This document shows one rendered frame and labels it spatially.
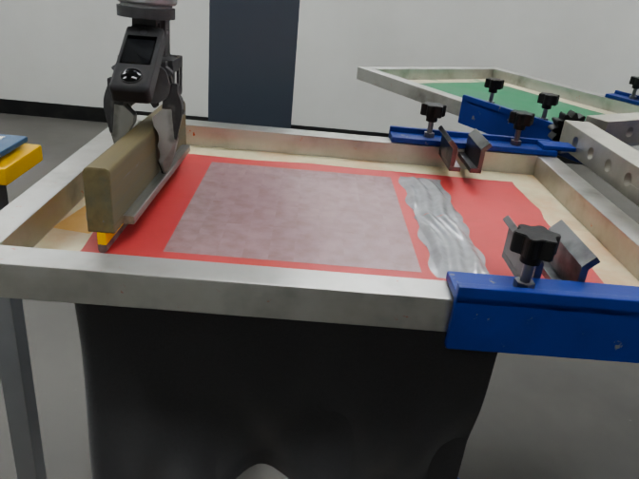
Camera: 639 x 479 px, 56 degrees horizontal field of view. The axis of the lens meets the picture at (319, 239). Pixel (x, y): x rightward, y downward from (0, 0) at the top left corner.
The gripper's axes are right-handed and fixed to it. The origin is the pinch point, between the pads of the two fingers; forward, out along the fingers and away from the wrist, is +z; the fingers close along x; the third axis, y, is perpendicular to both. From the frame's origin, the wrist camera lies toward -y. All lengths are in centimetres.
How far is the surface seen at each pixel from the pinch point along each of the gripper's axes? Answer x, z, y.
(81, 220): 5.4, 5.0, -9.5
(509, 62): -169, 17, 381
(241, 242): -14.6, 4.9, -12.1
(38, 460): 26, 69, 14
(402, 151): -39.1, 1.6, 26.2
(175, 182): -2.7, 4.6, 6.7
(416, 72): -55, -1, 118
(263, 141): -14.1, 2.1, 26.3
